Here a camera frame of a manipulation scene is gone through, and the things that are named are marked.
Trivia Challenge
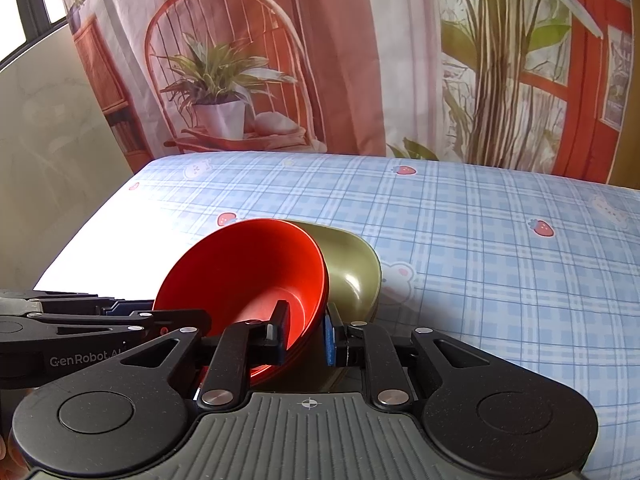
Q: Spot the printed curtain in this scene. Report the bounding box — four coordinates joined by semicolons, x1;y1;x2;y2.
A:
52;0;640;187

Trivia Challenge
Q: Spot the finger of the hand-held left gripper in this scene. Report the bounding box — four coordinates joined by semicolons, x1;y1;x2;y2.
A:
120;308;213;343
29;296;157;318

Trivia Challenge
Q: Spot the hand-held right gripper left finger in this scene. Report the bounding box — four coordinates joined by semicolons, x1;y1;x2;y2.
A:
114;299;292;408

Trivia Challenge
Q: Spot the green bowl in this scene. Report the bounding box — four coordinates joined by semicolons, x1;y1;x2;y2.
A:
287;219;384;394

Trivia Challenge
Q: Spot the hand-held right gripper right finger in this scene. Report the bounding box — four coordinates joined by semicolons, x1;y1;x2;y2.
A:
322;309;501;408

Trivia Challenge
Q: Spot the window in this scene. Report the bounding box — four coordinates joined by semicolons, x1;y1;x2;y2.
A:
0;0;69;67

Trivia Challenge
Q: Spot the red bowl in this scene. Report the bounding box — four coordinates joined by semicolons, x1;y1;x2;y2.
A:
152;218;331;389

